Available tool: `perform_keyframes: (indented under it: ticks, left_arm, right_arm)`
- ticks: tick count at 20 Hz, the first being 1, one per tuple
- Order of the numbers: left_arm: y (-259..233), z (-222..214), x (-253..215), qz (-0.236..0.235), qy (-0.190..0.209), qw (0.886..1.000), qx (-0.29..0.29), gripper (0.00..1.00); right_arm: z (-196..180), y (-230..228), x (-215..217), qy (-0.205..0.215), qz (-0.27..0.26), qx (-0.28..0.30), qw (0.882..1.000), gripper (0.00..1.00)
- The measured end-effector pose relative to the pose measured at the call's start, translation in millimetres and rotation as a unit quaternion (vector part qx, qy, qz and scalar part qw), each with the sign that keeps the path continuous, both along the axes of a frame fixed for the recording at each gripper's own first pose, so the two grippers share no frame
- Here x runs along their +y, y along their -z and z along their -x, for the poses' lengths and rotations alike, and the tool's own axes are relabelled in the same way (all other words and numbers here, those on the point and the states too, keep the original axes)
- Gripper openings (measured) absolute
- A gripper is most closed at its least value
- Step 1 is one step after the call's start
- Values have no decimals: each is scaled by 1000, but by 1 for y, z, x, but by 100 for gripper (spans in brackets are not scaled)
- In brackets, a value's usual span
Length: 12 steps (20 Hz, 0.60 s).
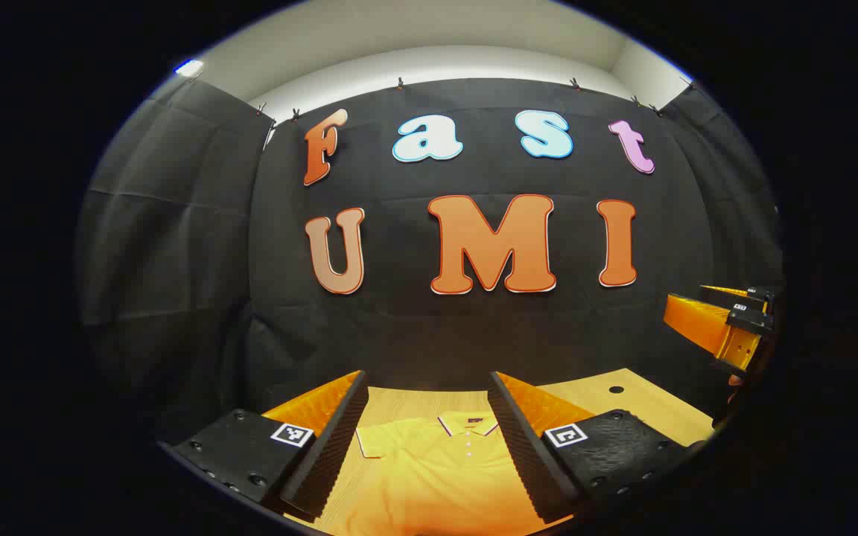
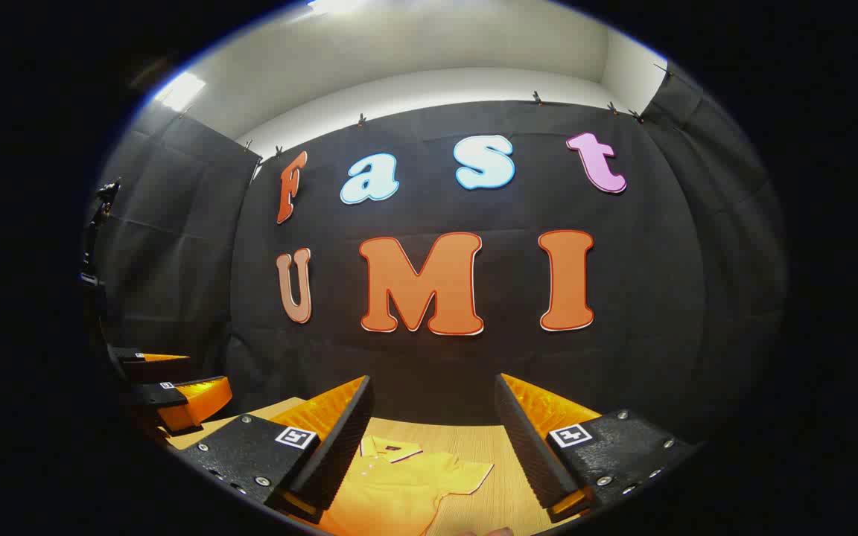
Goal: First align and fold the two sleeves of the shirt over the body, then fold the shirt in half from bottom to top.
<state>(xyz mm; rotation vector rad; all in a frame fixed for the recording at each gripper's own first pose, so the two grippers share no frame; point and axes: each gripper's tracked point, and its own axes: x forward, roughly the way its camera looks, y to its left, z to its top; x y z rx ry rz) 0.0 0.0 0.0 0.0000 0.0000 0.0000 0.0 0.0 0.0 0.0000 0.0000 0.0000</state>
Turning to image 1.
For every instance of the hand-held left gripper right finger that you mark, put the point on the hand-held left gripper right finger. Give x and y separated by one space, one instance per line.
522 454

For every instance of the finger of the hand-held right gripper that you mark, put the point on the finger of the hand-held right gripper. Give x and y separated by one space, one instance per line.
734 293
697 324

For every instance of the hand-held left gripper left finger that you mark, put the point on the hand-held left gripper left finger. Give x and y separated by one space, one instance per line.
332 447

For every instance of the orange T-shirt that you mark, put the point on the orange T-shirt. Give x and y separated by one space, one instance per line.
444 476

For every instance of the ceiling light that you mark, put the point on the ceiling light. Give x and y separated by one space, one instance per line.
189 68

